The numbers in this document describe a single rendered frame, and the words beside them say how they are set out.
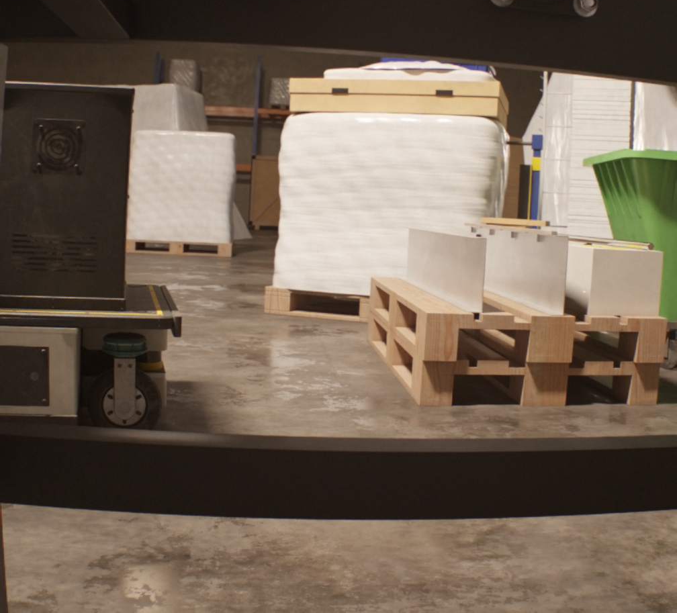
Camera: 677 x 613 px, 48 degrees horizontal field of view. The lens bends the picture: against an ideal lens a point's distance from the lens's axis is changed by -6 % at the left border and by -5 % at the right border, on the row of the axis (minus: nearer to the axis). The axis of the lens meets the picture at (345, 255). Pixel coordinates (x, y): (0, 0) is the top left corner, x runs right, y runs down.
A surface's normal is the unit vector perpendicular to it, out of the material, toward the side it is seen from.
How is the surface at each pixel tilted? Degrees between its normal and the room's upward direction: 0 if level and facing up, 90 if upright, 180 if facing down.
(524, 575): 0
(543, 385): 90
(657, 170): 101
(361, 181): 94
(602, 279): 90
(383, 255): 89
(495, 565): 0
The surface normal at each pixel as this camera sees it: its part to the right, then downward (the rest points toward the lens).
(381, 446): 0.05, -1.00
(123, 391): 0.27, 0.07
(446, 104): -0.25, 0.04
